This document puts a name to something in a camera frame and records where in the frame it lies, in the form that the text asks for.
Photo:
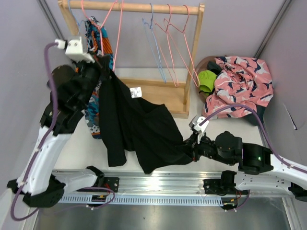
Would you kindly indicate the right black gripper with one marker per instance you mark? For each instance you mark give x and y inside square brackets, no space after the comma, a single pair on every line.
[193,147]

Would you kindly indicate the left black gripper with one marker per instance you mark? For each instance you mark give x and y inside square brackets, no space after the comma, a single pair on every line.
[102,64]

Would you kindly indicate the colourful patterned shorts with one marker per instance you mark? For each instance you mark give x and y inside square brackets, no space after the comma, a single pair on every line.
[96,100]

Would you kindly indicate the pink wire hanger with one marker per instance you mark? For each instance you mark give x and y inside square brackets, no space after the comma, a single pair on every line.
[165,29]
[113,28]
[187,43]

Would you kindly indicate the light blue wire hanger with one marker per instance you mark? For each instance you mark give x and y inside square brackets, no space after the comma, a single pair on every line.
[152,43]

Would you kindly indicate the black shorts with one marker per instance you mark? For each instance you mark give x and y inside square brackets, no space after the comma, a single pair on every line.
[135,124]

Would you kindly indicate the lime green shorts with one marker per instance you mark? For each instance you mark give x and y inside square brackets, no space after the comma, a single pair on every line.
[207,79]

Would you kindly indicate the pink shark print shorts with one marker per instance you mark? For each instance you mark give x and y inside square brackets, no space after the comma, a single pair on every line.
[239,88]

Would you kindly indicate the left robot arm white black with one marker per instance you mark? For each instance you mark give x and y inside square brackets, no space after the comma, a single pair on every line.
[74,87]

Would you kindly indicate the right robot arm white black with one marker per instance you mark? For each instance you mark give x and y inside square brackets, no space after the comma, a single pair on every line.
[258,168]

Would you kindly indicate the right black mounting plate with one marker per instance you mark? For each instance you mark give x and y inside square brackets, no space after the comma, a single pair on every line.
[213,187]

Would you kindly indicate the black mounting plate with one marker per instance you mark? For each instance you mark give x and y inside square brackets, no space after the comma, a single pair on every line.
[109,182]
[213,187]

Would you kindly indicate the wooden clothes rack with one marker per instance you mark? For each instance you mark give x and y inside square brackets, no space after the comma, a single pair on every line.
[174,95]

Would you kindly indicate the brown translucent plastic basket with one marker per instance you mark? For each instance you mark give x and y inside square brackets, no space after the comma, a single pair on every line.
[201,69]

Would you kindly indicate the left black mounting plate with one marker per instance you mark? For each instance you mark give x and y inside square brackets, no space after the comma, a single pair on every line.
[109,182]

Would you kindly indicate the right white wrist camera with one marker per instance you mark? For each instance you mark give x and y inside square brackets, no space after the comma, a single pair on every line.
[198,125]

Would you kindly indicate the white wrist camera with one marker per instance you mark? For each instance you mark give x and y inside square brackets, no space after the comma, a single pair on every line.
[74,49]
[198,125]

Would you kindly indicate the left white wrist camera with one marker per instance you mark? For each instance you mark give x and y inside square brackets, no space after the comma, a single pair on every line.
[74,49]

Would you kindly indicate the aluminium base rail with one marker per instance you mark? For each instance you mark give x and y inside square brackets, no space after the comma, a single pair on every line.
[148,182]

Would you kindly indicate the grey slotted cable duct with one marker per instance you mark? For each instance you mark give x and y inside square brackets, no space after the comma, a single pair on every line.
[199,200]

